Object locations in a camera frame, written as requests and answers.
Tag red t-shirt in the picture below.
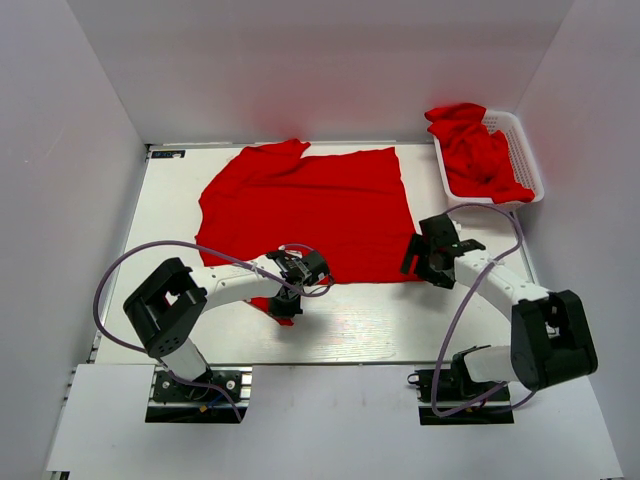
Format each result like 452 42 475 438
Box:
193 138 425 328

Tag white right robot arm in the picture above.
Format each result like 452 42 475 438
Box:
401 214 598 399

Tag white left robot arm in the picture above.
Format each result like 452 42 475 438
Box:
123 250 332 399

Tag red t-shirts pile in basket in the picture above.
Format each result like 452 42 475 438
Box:
425 103 534 204

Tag white plastic basket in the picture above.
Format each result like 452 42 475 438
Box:
430 108 544 209

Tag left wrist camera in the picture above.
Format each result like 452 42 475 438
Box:
276 250 307 272

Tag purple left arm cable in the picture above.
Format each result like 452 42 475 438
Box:
93 240 336 422

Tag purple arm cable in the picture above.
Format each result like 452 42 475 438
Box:
93 240 336 422
430 201 540 418

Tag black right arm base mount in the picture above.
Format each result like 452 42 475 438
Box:
407 368 514 426

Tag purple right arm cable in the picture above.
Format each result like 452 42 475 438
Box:
430 201 540 418

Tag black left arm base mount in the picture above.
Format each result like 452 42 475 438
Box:
145 367 252 424

